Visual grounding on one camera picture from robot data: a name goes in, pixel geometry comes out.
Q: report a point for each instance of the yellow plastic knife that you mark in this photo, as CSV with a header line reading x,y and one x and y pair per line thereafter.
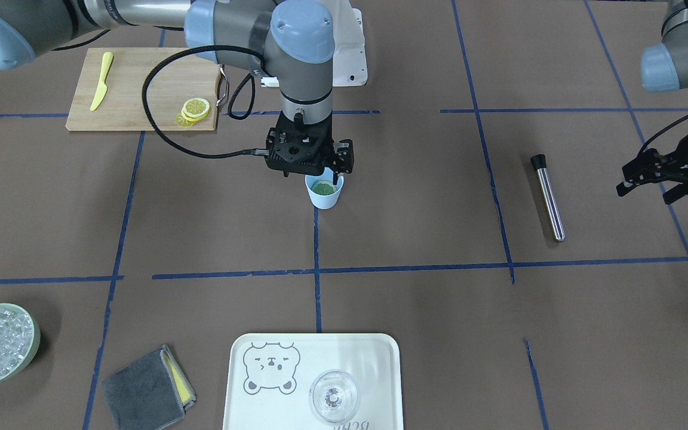
x,y
101,87

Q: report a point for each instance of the steel muddler with black tip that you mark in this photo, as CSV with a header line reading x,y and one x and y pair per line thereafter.
x,y
539,165

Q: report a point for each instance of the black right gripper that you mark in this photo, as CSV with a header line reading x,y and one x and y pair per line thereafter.
x,y
343,154

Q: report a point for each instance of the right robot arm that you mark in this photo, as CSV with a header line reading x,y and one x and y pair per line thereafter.
x,y
215,30

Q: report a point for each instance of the bamboo cutting board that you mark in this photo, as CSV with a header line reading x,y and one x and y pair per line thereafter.
x,y
122,108

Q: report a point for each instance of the grey and yellow folded cloth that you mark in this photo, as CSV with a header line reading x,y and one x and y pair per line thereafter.
x,y
150,393

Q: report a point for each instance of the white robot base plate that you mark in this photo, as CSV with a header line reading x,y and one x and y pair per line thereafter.
x,y
353,54

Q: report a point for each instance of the yellow lemon slice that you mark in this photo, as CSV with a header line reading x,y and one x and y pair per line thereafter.
x,y
196,108

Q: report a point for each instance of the light blue plastic cup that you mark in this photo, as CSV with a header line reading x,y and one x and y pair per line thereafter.
x,y
323,202

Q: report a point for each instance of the translucent peeled lemon slice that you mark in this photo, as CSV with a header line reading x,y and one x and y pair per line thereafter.
x,y
183,121

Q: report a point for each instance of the clear wine glass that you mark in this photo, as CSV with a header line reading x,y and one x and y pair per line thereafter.
x,y
334,397

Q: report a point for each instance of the cream bear tray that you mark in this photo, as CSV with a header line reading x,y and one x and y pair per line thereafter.
x,y
270,376

